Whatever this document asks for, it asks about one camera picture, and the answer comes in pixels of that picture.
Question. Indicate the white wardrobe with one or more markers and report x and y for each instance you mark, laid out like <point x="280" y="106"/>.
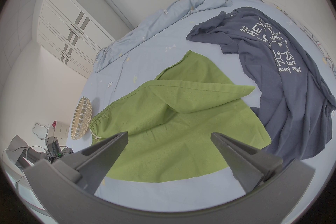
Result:
<point x="65" y="23"/>

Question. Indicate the dark blue printed T-shirt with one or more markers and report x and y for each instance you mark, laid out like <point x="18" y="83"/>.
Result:
<point x="286" y="91"/>

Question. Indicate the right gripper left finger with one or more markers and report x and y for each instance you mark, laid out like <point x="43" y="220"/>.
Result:
<point x="99" y="160"/>

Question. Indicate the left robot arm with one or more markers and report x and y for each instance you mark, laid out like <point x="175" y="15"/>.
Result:
<point x="53" y="144"/>

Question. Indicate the bed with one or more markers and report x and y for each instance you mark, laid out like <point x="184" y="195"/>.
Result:
<point x="157" y="60"/>

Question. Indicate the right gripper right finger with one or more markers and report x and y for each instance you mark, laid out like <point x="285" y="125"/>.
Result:
<point x="241" y="162"/>

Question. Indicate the round woven basket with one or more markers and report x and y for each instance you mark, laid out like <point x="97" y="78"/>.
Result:
<point x="82" y="118"/>

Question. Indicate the green shorts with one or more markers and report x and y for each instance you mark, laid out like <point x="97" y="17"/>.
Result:
<point x="170" y="133"/>

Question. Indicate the pale blue quilt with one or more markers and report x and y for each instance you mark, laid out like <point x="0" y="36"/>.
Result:
<point x="157" y="23"/>

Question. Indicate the white chest of drawers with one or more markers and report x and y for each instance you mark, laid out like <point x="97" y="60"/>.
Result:
<point x="63" y="130"/>

